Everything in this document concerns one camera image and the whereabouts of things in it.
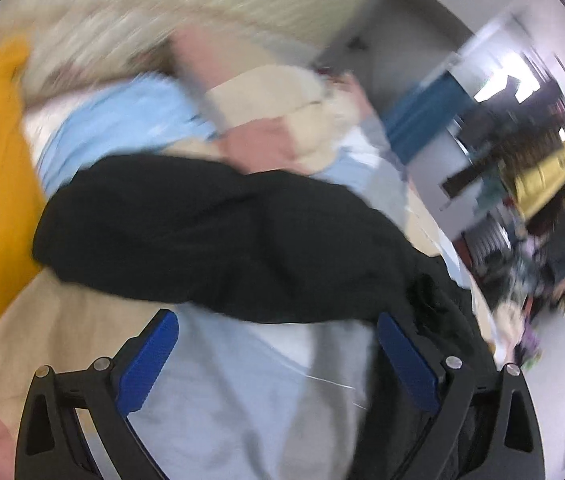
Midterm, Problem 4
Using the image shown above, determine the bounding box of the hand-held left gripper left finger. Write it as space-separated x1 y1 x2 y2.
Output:
14 308 180 480

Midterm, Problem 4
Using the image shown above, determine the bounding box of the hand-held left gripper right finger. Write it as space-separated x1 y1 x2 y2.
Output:
377 312 547 480

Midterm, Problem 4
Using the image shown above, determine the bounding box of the black garment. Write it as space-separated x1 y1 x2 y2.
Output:
32 154 501 480

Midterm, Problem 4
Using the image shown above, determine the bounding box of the pile of mixed clothes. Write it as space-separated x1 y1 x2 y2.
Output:
443 130 565 371

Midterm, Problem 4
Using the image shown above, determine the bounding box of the beige bed sheet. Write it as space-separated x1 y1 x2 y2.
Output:
0 270 198 461

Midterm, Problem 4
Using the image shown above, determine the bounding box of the pale grey-blue garment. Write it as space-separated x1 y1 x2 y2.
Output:
82 305 378 480

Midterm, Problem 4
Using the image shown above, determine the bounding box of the light blue garment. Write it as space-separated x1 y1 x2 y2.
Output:
37 74 218 196

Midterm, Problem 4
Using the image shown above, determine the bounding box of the pink garment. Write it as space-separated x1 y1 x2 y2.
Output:
170 27 296 173

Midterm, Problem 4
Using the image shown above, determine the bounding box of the blue panel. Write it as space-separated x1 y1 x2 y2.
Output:
380 71 466 163

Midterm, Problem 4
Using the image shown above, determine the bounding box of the cream garment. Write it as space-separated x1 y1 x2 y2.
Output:
162 64 363 175

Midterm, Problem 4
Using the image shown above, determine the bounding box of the striped headboard cushion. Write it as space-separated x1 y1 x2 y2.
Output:
17 0 378 106

